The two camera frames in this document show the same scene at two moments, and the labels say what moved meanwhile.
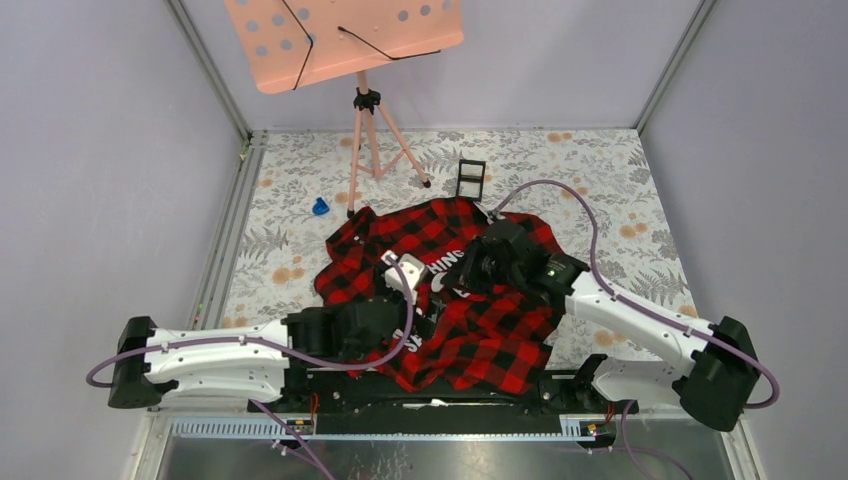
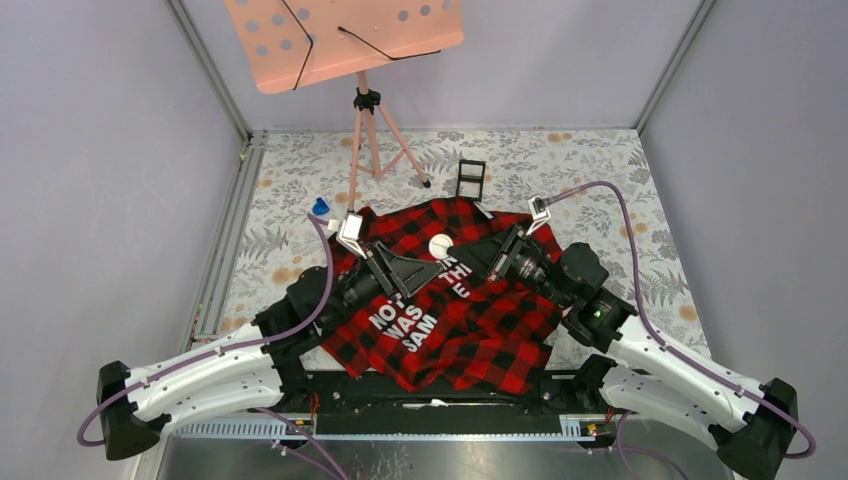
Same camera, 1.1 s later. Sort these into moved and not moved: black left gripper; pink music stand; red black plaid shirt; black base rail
Moved: black left gripper
Not moved: pink music stand; red black plaid shirt; black base rail
